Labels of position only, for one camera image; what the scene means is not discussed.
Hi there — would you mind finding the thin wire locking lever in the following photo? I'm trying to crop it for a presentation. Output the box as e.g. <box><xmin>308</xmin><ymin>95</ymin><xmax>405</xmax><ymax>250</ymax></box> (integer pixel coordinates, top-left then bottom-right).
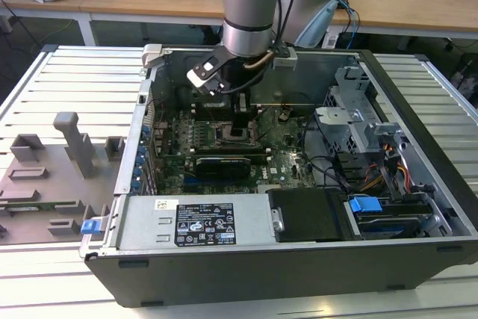
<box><xmin>255</xmin><ymin>124</ymin><xmax>279</xmax><ymax>145</ymax></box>

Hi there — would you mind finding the RAM slot with white clips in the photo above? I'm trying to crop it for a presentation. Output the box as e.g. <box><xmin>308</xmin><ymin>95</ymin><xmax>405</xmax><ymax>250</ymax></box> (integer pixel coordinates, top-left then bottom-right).
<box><xmin>190</xmin><ymin>149</ymin><xmax>271</xmax><ymax>155</ymax></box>
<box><xmin>190</xmin><ymin>108</ymin><xmax>262</xmax><ymax>114</ymax></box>
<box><xmin>190</xmin><ymin>102</ymin><xmax>262</xmax><ymax>108</ymax></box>

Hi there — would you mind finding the CPU socket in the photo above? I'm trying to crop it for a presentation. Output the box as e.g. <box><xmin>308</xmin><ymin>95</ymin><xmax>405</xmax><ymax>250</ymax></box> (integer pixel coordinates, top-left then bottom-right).
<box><xmin>213</xmin><ymin>120</ymin><xmax>263</xmax><ymax>148</ymax></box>

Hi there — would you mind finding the black graphics card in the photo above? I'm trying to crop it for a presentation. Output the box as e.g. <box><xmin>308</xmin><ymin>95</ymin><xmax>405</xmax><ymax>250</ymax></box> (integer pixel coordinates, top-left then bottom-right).
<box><xmin>194</xmin><ymin>155</ymin><xmax>252</xmax><ymax>181</ymax></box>

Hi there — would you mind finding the green motherboard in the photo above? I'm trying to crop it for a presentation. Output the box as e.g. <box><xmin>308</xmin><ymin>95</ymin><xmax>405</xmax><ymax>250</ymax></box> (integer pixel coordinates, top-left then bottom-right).
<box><xmin>151</xmin><ymin>104</ymin><xmax>329</xmax><ymax>196</ymax></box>

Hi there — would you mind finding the grey metal drive cage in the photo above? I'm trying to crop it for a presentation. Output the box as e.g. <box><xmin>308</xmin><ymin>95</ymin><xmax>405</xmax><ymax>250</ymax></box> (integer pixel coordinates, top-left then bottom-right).
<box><xmin>311</xmin><ymin>66</ymin><xmax>406</xmax><ymax>155</ymax></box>

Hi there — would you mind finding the small white box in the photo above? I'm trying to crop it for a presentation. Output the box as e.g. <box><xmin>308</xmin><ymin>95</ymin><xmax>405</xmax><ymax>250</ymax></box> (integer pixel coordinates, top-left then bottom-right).
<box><xmin>321</xmin><ymin>32</ymin><xmax>340</xmax><ymax>49</ymax></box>

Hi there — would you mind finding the black plastic shroud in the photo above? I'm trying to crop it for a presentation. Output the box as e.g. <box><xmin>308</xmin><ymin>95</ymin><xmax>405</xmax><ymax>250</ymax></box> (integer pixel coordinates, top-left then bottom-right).
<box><xmin>267</xmin><ymin>188</ymin><xmax>363</xmax><ymax>244</ymax></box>

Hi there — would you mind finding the grey power supply unit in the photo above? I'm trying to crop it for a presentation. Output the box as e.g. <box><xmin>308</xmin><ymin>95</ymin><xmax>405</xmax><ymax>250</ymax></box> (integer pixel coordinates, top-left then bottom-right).
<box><xmin>111</xmin><ymin>194</ymin><xmax>285</xmax><ymax>251</ymax></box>

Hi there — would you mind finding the hard disk in blue carrier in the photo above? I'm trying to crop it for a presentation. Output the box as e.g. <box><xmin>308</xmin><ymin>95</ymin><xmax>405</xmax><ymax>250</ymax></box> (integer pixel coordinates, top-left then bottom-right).
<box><xmin>349</xmin><ymin>194</ymin><xmax>421</xmax><ymax>241</ymax></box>

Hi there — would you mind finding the black open PC case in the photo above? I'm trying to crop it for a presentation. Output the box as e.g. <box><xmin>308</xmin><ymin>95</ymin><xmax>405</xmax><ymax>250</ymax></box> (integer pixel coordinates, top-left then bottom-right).
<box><xmin>79</xmin><ymin>44</ymin><xmax>478</xmax><ymax>309</ymax></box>

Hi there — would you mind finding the blue case latch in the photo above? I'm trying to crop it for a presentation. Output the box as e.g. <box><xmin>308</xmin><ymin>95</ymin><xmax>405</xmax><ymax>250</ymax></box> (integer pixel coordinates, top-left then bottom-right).
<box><xmin>80</xmin><ymin>219</ymin><xmax>99</xmax><ymax>237</ymax></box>

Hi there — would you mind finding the grey parts rack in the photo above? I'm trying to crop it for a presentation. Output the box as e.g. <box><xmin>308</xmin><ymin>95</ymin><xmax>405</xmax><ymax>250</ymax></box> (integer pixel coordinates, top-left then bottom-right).
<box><xmin>0</xmin><ymin>111</ymin><xmax>126</xmax><ymax>247</ymax></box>

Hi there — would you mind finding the green RAM stick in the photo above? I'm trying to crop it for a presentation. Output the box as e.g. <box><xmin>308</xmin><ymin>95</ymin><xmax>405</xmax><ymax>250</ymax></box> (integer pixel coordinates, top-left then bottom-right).
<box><xmin>0</xmin><ymin>202</ymin><xmax>81</xmax><ymax>214</ymax></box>

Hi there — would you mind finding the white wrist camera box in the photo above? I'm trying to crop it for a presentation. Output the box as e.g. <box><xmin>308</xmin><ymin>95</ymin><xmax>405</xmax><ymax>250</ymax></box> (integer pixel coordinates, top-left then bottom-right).
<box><xmin>185</xmin><ymin>55</ymin><xmax>229</xmax><ymax>90</ymax></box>

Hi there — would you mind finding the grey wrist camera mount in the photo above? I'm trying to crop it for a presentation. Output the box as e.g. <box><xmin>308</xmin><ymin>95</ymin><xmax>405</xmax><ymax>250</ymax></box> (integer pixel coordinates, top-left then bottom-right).
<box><xmin>272</xmin><ymin>46</ymin><xmax>299</xmax><ymax>70</ymax></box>

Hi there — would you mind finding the silver case corner bracket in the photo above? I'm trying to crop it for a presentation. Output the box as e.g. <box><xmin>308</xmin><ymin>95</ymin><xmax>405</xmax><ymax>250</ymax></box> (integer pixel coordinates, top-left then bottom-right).
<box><xmin>143</xmin><ymin>43</ymin><xmax>167</xmax><ymax>70</ymax></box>

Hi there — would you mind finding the silver metal hinge handle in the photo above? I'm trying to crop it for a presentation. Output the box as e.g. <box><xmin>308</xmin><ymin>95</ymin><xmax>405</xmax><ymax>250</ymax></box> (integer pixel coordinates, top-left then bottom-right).
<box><xmin>270</xmin><ymin>208</ymin><xmax>286</xmax><ymax>232</ymax></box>

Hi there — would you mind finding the blue cable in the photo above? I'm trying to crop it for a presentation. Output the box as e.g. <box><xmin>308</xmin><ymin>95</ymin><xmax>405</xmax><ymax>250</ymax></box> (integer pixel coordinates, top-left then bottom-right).
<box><xmin>334</xmin><ymin>0</ymin><xmax>361</xmax><ymax>51</ymax></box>

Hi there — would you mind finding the yellow red wire bundle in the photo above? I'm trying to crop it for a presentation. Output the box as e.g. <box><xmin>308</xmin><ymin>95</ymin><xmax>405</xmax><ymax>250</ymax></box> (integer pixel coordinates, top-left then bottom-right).
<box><xmin>360</xmin><ymin>161</ymin><xmax>412</xmax><ymax>193</ymax></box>

